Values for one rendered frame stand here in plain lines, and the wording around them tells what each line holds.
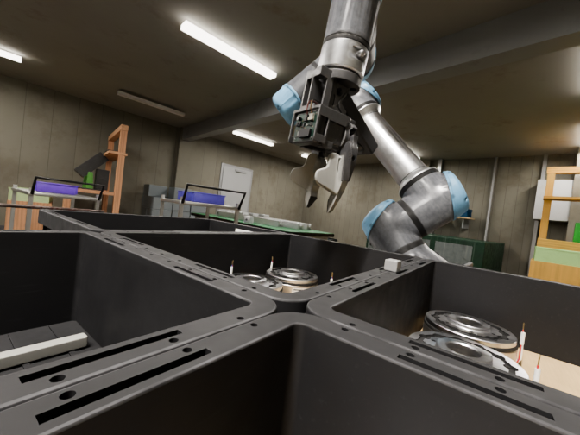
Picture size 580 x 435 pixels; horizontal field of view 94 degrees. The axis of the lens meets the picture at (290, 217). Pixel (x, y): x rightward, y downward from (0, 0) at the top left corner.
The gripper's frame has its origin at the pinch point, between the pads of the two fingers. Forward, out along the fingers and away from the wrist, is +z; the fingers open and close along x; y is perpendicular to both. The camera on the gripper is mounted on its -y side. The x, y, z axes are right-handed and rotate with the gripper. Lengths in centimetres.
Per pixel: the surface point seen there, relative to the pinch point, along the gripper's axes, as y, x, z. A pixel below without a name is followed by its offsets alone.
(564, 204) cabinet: -680, -112, -88
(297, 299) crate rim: 20.2, 23.5, 5.8
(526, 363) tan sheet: -14.9, 27.0, 14.2
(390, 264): 3.9, 18.0, 5.0
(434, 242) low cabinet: -482, -229, 30
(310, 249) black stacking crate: -7.7, -9.8, 10.7
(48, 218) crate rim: 38.0, -23.5, 11.9
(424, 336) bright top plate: -1.1, 21.0, 12.3
